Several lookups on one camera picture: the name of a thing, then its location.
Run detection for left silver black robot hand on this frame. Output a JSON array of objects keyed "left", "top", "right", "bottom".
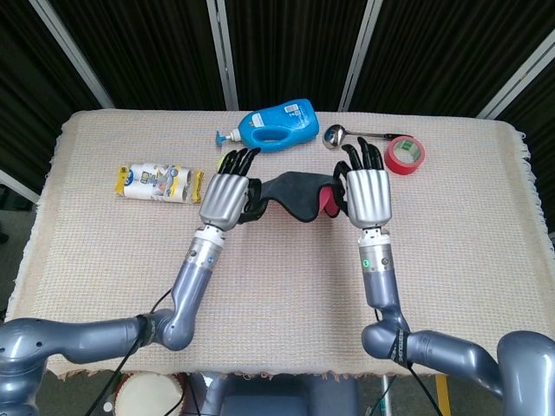
[{"left": 198, "top": 146, "right": 264, "bottom": 231}]

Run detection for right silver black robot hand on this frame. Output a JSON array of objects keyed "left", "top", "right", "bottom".
[{"left": 331, "top": 135, "right": 394, "bottom": 230}]

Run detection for grey and red cloth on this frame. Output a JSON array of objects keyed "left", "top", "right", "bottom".
[{"left": 249, "top": 171, "right": 343, "bottom": 224}]

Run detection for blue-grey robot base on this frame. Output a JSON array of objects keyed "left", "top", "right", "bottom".
[{"left": 186, "top": 372, "right": 361, "bottom": 416}]

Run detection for red tape roll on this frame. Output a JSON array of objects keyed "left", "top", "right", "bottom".
[{"left": 383, "top": 135, "right": 426, "bottom": 177}]

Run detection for metal ladle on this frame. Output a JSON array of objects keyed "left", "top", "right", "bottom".
[{"left": 321, "top": 123, "right": 414, "bottom": 151}]

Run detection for white rolls in plastic pack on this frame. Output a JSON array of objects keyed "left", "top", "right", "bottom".
[{"left": 114, "top": 160, "right": 206, "bottom": 205}]

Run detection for beige woven tablecloth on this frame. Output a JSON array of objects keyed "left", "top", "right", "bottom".
[{"left": 0, "top": 108, "right": 555, "bottom": 382}]

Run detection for blue detergent pump bottle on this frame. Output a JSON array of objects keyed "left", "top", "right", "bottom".
[{"left": 215, "top": 98, "right": 321, "bottom": 153}]

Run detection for silver metal table leg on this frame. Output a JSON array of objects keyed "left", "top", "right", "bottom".
[{"left": 379, "top": 374, "right": 394, "bottom": 416}]

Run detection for white round stool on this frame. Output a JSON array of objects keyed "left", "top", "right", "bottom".
[{"left": 113, "top": 372, "right": 187, "bottom": 416}]

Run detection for white metal partition post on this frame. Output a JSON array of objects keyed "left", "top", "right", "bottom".
[
  {"left": 206, "top": 0, "right": 240, "bottom": 111},
  {"left": 0, "top": 168, "right": 41, "bottom": 205},
  {"left": 475, "top": 29, "right": 555, "bottom": 120},
  {"left": 337, "top": 0, "right": 383, "bottom": 113},
  {"left": 29, "top": 0, "right": 115, "bottom": 109}
]

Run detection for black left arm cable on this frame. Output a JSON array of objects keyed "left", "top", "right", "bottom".
[{"left": 88, "top": 285, "right": 174, "bottom": 416}]

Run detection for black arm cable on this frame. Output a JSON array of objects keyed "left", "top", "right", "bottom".
[
  {"left": 88, "top": 285, "right": 174, "bottom": 416},
  {"left": 370, "top": 301, "right": 439, "bottom": 416}
]

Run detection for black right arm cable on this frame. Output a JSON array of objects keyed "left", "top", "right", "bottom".
[{"left": 370, "top": 301, "right": 439, "bottom": 416}]

